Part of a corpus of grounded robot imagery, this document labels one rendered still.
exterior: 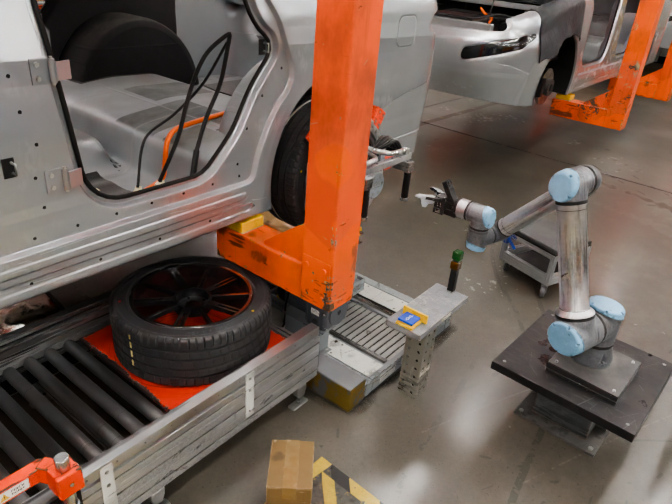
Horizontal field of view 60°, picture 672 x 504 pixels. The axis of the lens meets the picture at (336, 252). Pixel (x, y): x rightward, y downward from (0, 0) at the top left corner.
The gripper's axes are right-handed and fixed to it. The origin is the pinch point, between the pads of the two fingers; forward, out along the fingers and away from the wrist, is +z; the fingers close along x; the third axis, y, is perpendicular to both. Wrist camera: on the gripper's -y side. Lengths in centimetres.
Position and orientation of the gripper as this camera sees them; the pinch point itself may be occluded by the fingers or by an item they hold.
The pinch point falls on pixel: (423, 190)
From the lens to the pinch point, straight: 281.5
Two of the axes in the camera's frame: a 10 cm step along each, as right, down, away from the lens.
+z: -7.7, -3.5, 5.3
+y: -0.8, 8.8, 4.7
